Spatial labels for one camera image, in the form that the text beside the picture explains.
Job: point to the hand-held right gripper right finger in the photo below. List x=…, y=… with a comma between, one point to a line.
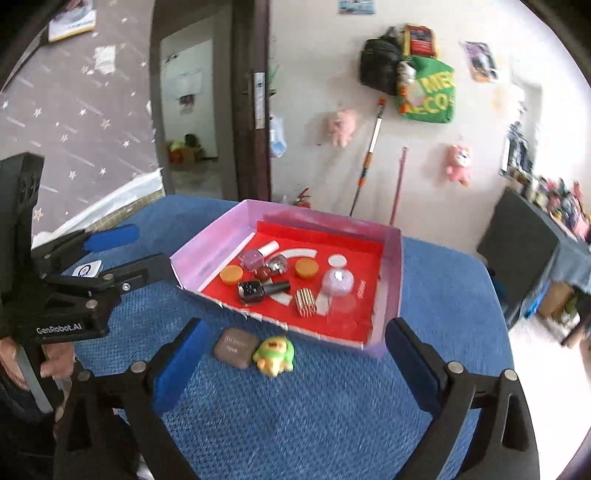
x=415, y=364

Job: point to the pile of toys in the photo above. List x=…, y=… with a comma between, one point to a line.
x=184, y=150

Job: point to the pink stick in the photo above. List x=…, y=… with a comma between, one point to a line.
x=399, y=182

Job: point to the green tote bag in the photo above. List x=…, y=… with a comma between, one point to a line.
x=429, y=99

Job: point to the dark wooden door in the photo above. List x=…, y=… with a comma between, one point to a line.
x=251, y=92

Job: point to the pink nail polish bottle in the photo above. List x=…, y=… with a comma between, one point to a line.
x=257, y=254

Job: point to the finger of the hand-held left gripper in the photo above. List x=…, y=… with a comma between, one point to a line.
x=138, y=272
x=113, y=235

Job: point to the photo wall poster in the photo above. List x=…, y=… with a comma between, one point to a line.
x=480, y=60

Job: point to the white charging pad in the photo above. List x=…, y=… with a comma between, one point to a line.
x=87, y=269

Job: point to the green yellow toy figure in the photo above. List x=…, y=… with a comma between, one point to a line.
x=275, y=355

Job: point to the black backpack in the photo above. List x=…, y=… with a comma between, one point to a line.
x=381, y=67

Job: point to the row of small figurines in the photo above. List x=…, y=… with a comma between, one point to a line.
x=558, y=198

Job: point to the pink round device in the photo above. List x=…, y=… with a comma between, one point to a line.
x=338, y=282

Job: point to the pink cardboard box red inside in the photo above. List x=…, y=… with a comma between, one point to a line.
x=362, y=323

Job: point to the blue face mask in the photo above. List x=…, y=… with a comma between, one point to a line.
x=277, y=138

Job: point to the torn white paper patch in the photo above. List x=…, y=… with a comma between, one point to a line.
x=105, y=60

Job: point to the person's left hand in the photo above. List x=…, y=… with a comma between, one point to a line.
x=57, y=362

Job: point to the dark cabinet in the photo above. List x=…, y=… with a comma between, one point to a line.
x=521, y=244

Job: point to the clear plastic jar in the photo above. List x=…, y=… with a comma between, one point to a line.
x=341, y=308

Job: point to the gold studded cylinder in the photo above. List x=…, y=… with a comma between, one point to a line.
x=304, y=301

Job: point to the black nail polish bottle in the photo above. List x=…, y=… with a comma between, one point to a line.
x=261, y=290

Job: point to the white paper sheet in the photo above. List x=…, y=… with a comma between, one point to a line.
x=184, y=83

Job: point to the red fire extinguisher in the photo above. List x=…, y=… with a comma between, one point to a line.
x=302, y=198

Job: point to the pink plush toy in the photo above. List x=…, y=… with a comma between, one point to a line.
x=341, y=127

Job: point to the orange round soap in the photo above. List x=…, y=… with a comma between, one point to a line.
x=307, y=267

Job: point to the glitter nail polish bottle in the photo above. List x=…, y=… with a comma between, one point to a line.
x=276, y=264

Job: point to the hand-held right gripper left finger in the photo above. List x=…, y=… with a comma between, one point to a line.
x=178, y=364

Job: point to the pink bear plush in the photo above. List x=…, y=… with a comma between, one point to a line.
x=459, y=164

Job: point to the wall calendar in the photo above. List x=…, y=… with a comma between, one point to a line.
x=71, y=21

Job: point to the small orange cap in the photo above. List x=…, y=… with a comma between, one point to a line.
x=231, y=274

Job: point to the blue wall poster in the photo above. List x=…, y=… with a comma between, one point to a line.
x=356, y=5

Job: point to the brown compact case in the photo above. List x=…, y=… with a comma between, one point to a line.
x=235, y=348

